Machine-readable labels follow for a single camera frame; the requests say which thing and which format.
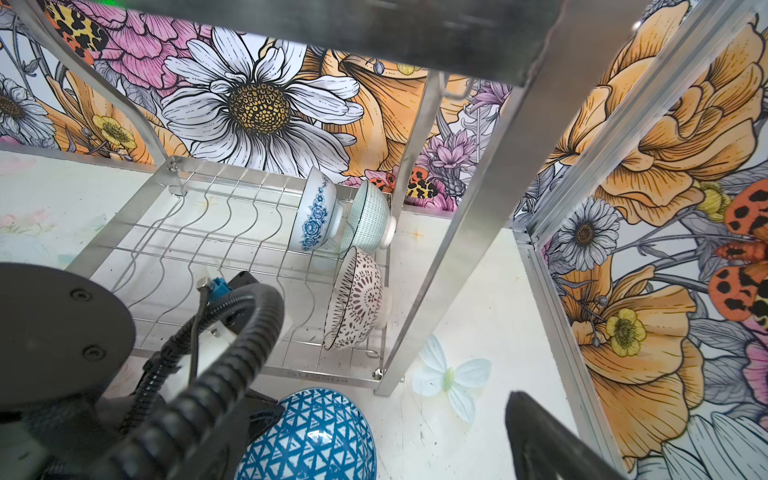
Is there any left black corrugated cable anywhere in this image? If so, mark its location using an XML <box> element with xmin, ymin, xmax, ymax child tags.
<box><xmin>89</xmin><ymin>283</ymin><xmax>286</xmax><ymax>480</ymax></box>

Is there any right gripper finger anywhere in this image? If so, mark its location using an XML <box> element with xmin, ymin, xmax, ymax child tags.
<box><xmin>505</xmin><ymin>391</ymin><xmax>622</xmax><ymax>480</ymax></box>

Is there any blue triangle pattern bowl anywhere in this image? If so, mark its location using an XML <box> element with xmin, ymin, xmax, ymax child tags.
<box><xmin>235</xmin><ymin>387</ymin><xmax>377</xmax><ymax>479</ymax></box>

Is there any blue floral porcelain bowl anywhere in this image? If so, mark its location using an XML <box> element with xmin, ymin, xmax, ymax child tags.
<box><xmin>288</xmin><ymin>167</ymin><xmax>343</xmax><ymax>252</ymax></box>

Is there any steel two-tier dish rack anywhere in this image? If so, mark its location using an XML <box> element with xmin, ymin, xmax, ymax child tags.
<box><xmin>11</xmin><ymin>0</ymin><xmax>655</xmax><ymax>398</ymax></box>

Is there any mint green glazed bowl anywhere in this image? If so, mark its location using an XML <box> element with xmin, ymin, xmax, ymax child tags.
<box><xmin>340</xmin><ymin>182</ymin><xmax>396</xmax><ymax>254</ymax></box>

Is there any white maroon triangle bowl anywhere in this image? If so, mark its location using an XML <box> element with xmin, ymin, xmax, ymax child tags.
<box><xmin>322</xmin><ymin>247</ymin><xmax>385</xmax><ymax>351</ymax></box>

